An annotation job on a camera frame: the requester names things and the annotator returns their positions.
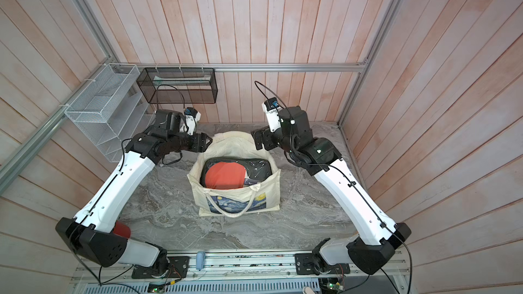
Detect canvas tote bag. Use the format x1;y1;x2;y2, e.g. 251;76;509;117
187;131;281;219

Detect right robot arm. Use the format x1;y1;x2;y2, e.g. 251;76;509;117
251;99;411;275

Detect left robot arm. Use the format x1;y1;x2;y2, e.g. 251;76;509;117
55;107;212;278

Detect black mesh basket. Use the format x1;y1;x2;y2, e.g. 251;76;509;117
136;67;218;105

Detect small blue cylinder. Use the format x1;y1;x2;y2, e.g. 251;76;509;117
196;251;206;271

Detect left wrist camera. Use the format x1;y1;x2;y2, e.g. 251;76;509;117
181;107;201;136

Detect white wire mesh shelf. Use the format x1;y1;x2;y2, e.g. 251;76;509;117
65;64;153;163

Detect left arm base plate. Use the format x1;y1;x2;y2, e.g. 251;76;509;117
132;256;190;279

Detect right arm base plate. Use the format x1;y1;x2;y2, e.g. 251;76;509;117
294;253;351;276

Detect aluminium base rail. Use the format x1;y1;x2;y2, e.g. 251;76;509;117
67;249;416;293

